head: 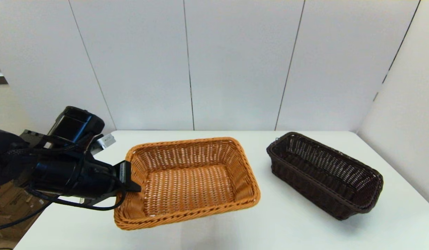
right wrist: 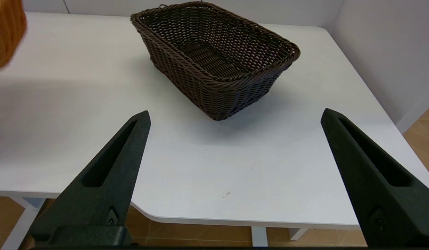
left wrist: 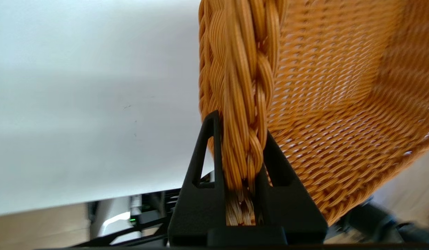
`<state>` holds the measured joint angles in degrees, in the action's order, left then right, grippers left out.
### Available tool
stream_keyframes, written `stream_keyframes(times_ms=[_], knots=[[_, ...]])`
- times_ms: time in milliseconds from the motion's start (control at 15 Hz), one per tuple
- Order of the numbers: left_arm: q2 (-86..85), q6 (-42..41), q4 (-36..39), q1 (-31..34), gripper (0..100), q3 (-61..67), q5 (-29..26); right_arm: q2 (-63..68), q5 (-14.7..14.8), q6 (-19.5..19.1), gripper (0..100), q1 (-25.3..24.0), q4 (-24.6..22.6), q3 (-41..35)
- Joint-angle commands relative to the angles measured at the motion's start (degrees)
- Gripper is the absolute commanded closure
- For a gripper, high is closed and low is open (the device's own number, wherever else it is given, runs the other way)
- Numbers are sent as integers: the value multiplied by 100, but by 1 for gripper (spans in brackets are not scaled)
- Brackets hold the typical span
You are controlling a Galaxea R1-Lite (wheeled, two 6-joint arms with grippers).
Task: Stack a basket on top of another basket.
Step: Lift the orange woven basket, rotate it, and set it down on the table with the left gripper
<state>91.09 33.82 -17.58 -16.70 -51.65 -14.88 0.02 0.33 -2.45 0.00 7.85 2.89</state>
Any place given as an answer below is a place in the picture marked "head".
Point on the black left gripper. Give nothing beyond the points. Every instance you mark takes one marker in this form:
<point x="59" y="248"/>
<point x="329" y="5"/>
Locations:
<point x="79" y="178"/>

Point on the silver left camera plug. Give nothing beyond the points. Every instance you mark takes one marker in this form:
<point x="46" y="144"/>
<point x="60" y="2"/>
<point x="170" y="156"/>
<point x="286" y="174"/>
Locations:
<point x="105" y="141"/>

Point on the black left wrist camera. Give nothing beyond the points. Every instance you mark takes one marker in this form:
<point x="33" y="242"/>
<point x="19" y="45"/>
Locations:
<point x="75" y="123"/>

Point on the dark brown wicker basket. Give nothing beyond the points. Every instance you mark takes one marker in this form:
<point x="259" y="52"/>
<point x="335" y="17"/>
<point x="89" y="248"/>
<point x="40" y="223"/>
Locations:
<point x="322" y="166"/>

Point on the brown cardboard box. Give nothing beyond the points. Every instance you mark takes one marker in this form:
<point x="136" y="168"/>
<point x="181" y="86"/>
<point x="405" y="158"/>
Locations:
<point x="9" y="205"/>
<point x="2" y="233"/>

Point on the orange wicker basket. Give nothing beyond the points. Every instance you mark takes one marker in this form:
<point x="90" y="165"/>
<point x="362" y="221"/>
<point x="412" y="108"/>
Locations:
<point x="186" y="187"/>

